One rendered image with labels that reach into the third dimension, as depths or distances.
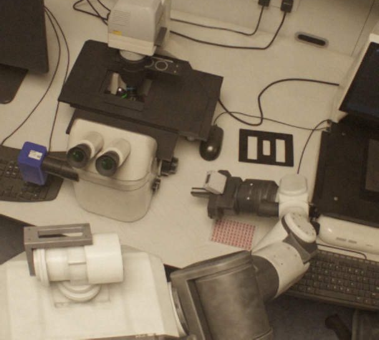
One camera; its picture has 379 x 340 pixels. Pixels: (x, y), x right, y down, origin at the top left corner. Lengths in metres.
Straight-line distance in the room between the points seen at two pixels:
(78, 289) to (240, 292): 0.23
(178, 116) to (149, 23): 0.32
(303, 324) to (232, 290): 1.48
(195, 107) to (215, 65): 0.39
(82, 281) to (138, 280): 0.10
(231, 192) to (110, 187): 0.28
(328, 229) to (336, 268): 0.11
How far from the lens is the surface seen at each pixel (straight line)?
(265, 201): 1.33
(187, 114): 1.46
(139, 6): 1.22
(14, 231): 2.38
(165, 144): 1.43
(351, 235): 1.57
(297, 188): 1.29
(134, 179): 1.32
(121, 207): 1.45
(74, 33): 1.92
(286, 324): 2.28
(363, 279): 1.56
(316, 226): 1.50
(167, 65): 1.36
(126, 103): 1.46
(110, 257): 0.72
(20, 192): 1.58
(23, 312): 0.81
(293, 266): 1.01
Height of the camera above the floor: 2.14
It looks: 57 degrees down
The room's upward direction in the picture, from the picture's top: 9 degrees clockwise
